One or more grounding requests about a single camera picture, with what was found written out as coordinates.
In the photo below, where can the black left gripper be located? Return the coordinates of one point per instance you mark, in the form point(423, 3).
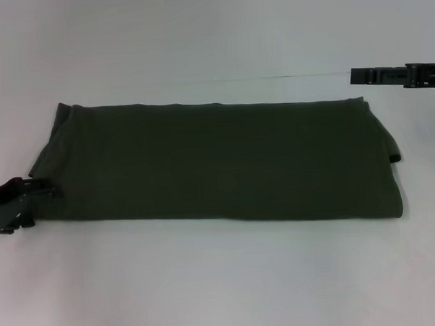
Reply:
point(3, 208)

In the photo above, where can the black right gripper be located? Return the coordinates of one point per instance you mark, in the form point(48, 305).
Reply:
point(425, 76)

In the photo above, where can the dark green printed t-shirt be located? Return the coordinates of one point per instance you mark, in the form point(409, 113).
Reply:
point(217, 159)

